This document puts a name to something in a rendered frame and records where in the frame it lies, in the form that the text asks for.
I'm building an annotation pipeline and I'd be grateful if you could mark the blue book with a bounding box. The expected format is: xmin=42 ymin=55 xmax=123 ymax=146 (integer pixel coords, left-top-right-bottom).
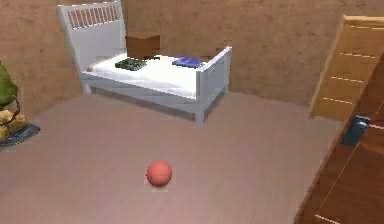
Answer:
xmin=171 ymin=56 xmax=204 ymax=70

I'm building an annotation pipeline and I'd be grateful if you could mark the white bed with grey frame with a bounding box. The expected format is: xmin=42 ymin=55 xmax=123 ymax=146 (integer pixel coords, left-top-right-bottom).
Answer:
xmin=56 ymin=0 xmax=233 ymax=127

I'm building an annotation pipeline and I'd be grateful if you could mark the orange red ball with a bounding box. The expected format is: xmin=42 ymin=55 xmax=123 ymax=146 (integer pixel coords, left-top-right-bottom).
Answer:
xmin=146 ymin=160 xmax=174 ymax=188

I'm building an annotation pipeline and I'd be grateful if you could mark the dark brown wooden door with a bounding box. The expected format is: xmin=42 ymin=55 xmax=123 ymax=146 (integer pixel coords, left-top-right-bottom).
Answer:
xmin=293 ymin=54 xmax=384 ymax=224

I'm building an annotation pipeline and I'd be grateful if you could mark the dark blue door handle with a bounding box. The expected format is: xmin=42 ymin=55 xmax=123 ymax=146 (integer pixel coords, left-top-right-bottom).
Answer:
xmin=340 ymin=114 xmax=372 ymax=148

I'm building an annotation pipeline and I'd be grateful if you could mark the light wooden chest of drawers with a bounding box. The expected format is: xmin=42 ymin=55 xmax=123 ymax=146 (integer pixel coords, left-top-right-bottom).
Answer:
xmin=308 ymin=14 xmax=384 ymax=122

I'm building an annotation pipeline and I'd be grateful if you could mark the brown wooden bedside cabinet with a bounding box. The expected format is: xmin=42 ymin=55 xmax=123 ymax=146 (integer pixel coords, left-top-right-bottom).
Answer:
xmin=125 ymin=32 xmax=161 ymax=61

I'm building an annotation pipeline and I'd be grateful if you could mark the green house plant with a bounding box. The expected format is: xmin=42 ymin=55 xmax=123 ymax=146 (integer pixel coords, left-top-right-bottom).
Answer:
xmin=0 ymin=57 xmax=42 ymax=149

